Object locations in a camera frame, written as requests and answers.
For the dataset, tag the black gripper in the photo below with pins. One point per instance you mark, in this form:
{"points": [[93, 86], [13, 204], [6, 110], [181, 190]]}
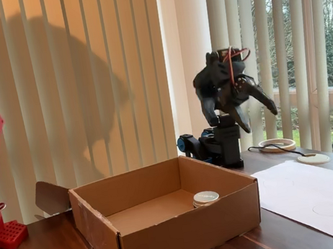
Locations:
{"points": [[233, 95]]}

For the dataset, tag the small jar with silver lid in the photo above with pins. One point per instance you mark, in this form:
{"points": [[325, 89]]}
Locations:
{"points": [[205, 197]]}

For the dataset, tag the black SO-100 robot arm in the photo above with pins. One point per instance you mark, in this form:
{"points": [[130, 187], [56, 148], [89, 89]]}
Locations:
{"points": [[222, 141]]}

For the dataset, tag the open brown cardboard box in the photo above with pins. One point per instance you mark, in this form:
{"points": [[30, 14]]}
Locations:
{"points": [[188, 230]]}

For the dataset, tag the masking tape roll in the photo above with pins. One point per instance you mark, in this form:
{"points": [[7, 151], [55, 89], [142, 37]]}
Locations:
{"points": [[277, 144]]}

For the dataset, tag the black clamp with blue knob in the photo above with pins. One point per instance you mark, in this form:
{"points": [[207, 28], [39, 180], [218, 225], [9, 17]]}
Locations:
{"points": [[188, 146]]}

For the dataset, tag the white vertical blinds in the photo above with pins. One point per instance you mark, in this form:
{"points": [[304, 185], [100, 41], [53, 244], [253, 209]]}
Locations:
{"points": [[69, 82], [299, 48]]}

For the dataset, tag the white paper sheet with circles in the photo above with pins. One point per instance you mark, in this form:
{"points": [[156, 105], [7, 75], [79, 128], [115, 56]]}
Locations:
{"points": [[320, 189]]}

